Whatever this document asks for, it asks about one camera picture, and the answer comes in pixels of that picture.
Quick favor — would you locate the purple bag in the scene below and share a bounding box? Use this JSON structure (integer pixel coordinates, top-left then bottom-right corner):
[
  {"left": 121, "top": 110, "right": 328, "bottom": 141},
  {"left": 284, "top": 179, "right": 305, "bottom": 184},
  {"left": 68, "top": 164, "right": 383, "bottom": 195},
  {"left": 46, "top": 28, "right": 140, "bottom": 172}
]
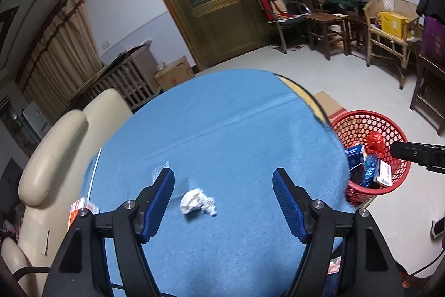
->
[{"left": 420, "top": 15, "right": 445, "bottom": 67}]

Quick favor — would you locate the cardboard box with red print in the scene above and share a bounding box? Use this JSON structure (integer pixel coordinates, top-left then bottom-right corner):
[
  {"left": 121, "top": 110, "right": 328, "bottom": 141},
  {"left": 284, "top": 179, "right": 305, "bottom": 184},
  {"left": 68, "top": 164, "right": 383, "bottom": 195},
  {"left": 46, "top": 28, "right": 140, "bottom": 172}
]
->
[{"left": 154, "top": 55, "right": 196, "bottom": 92}]

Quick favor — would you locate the dark metal frame chair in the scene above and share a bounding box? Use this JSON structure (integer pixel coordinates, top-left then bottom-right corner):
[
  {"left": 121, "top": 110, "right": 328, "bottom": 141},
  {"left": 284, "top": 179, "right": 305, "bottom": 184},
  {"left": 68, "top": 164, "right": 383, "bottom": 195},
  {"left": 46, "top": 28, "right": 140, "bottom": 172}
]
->
[{"left": 248, "top": 0, "right": 312, "bottom": 55}]

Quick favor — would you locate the cluttered computer desk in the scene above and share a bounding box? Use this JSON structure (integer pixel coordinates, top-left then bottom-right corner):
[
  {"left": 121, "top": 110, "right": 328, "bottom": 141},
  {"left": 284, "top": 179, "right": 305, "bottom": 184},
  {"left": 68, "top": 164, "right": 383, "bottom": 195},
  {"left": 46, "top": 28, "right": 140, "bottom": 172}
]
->
[{"left": 321, "top": 0, "right": 370, "bottom": 15}]

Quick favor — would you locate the dark jacket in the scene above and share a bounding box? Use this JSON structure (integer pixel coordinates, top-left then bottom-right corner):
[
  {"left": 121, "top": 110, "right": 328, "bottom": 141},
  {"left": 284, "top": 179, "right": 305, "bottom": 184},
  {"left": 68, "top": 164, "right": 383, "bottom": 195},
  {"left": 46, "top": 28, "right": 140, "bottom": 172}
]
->
[{"left": 416, "top": 0, "right": 445, "bottom": 18}]

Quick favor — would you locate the beige curtain with red trim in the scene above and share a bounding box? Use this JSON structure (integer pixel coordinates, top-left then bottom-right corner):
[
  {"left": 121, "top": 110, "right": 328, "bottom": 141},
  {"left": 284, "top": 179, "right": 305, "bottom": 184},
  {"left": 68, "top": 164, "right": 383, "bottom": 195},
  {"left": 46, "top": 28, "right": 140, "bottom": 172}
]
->
[{"left": 15, "top": 0, "right": 105, "bottom": 124}]

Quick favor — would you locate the black floor cable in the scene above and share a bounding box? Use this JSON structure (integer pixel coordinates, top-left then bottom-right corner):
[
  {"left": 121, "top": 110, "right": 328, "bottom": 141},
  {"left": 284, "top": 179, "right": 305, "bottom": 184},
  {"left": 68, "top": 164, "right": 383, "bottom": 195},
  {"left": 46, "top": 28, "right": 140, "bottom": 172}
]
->
[{"left": 406, "top": 247, "right": 445, "bottom": 279}]

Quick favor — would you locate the beige leather armchair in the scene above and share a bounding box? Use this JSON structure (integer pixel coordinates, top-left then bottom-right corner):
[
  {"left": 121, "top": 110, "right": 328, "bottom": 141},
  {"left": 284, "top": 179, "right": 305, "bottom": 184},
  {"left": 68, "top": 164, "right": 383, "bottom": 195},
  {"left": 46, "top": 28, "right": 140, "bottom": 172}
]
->
[{"left": 0, "top": 88, "right": 134, "bottom": 297}]

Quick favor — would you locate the long white carton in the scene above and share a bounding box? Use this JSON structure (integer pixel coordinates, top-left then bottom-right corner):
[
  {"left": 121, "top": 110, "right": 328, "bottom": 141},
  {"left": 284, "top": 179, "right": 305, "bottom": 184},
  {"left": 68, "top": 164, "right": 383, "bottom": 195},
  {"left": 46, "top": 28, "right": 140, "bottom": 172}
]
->
[{"left": 374, "top": 159, "right": 394, "bottom": 188}]

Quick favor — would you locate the red printed packet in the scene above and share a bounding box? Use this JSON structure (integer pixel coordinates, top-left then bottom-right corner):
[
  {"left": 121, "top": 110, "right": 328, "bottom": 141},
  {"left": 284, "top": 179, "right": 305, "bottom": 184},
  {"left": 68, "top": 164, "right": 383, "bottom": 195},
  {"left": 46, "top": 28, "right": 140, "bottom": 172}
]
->
[{"left": 399, "top": 268, "right": 424, "bottom": 288}]

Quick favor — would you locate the black cable by armchair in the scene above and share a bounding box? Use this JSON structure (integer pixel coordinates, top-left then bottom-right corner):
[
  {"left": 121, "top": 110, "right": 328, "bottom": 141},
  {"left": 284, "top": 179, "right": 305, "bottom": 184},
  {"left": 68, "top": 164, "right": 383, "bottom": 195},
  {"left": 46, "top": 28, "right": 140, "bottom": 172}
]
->
[{"left": 13, "top": 266, "right": 53, "bottom": 281}]

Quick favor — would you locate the white paper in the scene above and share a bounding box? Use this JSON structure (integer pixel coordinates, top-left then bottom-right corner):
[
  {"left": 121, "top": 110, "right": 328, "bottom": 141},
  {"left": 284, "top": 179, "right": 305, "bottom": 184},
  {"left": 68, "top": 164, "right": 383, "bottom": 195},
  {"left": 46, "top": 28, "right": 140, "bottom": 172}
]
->
[{"left": 179, "top": 188, "right": 218, "bottom": 217}]

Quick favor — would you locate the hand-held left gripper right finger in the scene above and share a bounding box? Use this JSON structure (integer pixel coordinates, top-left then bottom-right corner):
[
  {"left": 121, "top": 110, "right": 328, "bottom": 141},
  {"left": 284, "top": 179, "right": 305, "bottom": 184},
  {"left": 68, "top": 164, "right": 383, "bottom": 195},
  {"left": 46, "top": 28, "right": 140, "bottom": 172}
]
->
[{"left": 272, "top": 168, "right": 406, "bottom": 297}]

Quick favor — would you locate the slim dark wooden stool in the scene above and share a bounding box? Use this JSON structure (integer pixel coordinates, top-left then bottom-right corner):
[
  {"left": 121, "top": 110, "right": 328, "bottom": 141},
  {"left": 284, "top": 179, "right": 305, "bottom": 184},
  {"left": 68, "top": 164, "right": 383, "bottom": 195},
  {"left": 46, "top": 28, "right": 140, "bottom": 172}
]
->
[{"left": 342, "top": 15, "right": 370, "bottom": 56}]

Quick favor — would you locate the orange and white box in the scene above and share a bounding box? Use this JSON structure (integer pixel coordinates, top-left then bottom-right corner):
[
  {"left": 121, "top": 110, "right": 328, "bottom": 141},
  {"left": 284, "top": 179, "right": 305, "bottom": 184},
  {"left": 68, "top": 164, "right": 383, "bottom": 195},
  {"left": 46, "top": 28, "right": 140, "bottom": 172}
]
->
[{"left": 68, "top": 198, "right": 97, "bottom": 227}]

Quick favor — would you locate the clear plastic wrapper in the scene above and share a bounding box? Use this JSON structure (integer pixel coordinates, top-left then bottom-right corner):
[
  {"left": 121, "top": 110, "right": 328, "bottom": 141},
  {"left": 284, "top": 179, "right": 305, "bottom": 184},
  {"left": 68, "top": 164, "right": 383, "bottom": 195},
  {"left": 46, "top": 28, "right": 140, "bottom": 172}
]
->
[{"left": 152, "top": 163, "right": 170, "bottom": 180}]

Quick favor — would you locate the dark wooden side table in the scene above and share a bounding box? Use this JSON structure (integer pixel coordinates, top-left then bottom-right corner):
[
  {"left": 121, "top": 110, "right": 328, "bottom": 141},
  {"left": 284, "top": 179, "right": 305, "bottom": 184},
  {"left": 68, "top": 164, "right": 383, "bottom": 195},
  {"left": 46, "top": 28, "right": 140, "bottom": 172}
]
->
[{"left": 409, "top": 53, "right": 445, "bottom": 138}]

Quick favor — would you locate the white and blue packet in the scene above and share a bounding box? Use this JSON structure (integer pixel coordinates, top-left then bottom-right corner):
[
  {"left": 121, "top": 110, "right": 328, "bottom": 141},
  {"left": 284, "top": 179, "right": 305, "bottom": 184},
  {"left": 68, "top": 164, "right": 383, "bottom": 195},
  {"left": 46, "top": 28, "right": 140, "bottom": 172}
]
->
[{"left": 345, "top": 144, "right": 366, "bottom": 176}]

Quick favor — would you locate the brown wooden double door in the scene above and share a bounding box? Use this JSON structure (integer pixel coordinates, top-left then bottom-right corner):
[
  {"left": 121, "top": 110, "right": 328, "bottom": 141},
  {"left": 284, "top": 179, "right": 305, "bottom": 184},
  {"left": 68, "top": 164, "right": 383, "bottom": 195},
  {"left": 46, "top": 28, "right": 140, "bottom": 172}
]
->
[{"left": 133, "top": 0, "right": 307, "bottom": 72}]

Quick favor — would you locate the blue tablecloth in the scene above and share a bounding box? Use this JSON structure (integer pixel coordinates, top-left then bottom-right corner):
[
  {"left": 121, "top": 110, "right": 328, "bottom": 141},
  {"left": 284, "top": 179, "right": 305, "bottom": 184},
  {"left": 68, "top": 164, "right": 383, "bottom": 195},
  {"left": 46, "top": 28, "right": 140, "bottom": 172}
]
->
[{"left": 80, "top": 69, "right": 352, "bottom": 297}]

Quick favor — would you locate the red plastic bag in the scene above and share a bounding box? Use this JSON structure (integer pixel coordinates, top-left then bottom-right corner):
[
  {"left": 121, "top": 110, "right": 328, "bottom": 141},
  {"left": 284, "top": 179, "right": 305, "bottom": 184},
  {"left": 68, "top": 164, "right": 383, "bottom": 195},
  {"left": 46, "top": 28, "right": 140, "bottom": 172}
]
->
[{"left": 365, "top": 131, "right": 386, "bottom": 156}]

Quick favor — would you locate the red plastic mesh basket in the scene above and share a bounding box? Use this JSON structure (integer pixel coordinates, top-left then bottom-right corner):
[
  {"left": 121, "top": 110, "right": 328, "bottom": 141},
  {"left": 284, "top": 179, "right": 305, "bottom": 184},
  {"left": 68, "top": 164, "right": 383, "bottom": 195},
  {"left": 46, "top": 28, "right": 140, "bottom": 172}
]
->
[{"left": 329, "top": 110, "right": 411, "bottom": 208}]

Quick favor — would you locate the yellow cardboard box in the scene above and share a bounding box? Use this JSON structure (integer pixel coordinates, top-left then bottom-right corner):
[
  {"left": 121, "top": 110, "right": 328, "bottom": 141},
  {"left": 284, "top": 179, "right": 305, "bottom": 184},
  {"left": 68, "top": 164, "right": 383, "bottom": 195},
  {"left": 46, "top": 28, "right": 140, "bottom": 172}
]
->
[{"left": 379, "top": 11, "right": 411, "bottom": 40}]

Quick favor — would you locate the shiny blue snack packet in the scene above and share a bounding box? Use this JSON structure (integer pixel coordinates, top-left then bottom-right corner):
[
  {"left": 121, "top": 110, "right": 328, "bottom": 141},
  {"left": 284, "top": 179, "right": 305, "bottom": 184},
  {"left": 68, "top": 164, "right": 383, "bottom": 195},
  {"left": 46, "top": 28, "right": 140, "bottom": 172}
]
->
[{"left": 362, "top": 154, "right": 380, "bottom": 187}]

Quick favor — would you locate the red striped cloth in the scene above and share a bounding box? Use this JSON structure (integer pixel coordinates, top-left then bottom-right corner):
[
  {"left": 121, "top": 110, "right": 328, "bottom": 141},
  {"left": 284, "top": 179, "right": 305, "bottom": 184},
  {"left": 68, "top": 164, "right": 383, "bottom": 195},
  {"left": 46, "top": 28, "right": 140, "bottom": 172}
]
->
[{"left": 253, "top": 0, "right": 304, "bottom": 21}]

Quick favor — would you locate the wicker armchair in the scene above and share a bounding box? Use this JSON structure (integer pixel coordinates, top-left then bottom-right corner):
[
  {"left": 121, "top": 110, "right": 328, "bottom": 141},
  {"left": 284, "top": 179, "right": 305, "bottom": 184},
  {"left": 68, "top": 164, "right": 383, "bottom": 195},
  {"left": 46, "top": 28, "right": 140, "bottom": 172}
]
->
[{"left": 362, "top": 0, "right": 424, "bottom": 89}]

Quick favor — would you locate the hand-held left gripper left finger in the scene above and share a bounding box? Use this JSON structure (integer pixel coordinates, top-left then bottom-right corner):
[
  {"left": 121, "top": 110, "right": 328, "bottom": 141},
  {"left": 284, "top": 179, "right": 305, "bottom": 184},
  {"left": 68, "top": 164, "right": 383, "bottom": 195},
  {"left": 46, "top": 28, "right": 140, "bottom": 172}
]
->
[{"left": 41, "top": 168, "right": 175, "bottom": 297}]

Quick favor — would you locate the slatted wooden radiator cover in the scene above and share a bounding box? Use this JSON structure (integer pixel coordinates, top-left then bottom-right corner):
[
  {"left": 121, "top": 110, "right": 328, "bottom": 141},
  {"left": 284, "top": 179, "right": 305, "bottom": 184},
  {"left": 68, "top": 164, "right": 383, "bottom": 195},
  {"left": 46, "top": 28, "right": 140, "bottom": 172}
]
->
[{"left": 68, "top": 39, "right": 163, "bottom": 110}]

